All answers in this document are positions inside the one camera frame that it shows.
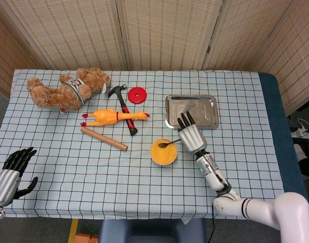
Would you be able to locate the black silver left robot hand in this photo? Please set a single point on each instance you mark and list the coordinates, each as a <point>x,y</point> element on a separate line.
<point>5,184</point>

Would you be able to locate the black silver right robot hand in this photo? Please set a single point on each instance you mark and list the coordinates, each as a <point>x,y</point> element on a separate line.
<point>193,140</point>

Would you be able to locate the black spoon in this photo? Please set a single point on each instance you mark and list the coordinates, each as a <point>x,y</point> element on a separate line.
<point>162,145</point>

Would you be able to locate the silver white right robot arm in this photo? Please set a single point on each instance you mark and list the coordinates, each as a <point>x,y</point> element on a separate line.
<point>212,177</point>

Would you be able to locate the rectangular steel tray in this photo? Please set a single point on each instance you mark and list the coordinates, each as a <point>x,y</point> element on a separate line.
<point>202,108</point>

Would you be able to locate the yellow bowl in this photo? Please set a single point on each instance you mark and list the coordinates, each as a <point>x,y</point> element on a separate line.
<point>164,157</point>

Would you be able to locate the red disc with hole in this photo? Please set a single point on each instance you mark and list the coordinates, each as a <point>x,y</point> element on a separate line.
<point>141,97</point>

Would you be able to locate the yellow strip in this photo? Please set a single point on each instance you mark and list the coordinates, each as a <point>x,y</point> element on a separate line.
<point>72,230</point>

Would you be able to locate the black red claw hammer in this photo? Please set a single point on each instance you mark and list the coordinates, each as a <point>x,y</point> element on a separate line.
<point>122,100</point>

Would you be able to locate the blue padded table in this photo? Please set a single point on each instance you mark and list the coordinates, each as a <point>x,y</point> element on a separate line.
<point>273,106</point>

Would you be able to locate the light blue checked tablecloth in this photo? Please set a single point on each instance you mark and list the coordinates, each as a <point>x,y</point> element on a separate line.
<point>93,177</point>

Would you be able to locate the brown cardboard tube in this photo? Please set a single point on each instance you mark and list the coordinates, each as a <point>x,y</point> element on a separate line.
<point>103,138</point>

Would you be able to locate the yellow rubber chicken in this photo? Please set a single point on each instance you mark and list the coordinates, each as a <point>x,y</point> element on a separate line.
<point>103,117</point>

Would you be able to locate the orange box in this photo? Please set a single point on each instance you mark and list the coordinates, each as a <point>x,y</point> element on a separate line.
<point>87,238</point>

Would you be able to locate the blue chair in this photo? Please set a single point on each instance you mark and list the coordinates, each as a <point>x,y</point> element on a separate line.
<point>151,231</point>

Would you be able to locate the brown teddy bear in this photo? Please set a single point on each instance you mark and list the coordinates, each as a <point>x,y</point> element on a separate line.
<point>60,93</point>

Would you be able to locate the white shoe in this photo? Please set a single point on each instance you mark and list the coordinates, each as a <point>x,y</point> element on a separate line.
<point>300,152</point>

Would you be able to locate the white power adapter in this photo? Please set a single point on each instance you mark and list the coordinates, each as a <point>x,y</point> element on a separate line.
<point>302,133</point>

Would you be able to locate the beige woven folding screen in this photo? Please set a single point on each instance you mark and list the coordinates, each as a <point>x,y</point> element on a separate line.
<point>164,33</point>

